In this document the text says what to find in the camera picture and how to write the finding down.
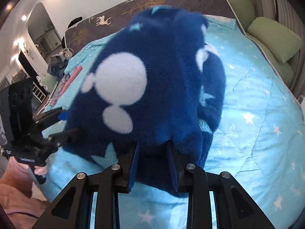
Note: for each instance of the black television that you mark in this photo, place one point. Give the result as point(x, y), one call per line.
point(26, 63)

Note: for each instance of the grey blue clothes pile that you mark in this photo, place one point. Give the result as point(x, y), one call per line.
point(56, 64)

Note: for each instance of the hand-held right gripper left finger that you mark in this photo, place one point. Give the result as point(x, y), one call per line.
point(134, 169)

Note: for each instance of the green ribbed bed sheet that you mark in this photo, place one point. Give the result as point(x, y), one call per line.
point(278, 69)

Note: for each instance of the green pillow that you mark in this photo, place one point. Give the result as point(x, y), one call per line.
point(274, 38)
point(240, 9)

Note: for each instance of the light blue star blanket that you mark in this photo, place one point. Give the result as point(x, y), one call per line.
point(252, 124)

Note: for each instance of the white cabinet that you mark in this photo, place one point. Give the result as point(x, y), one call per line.
point(40, 88)

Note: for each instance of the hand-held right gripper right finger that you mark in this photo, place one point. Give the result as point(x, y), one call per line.
point(173, 171)

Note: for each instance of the black object behind mattress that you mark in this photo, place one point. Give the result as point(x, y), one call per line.
point(75, 22)

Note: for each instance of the white pleated curtain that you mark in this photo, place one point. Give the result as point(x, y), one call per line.
point(288, 7)

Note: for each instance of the dark blue fleece garment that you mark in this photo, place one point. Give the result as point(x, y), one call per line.
point(164, 81)

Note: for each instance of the person's left hand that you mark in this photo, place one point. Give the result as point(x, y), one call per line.
point(40, 170)

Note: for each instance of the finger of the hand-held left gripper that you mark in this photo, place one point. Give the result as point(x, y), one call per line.
point(68, 134)
point(62, 115)

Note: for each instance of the pink patterned clothes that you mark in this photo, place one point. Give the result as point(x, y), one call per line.
point(65, 83)

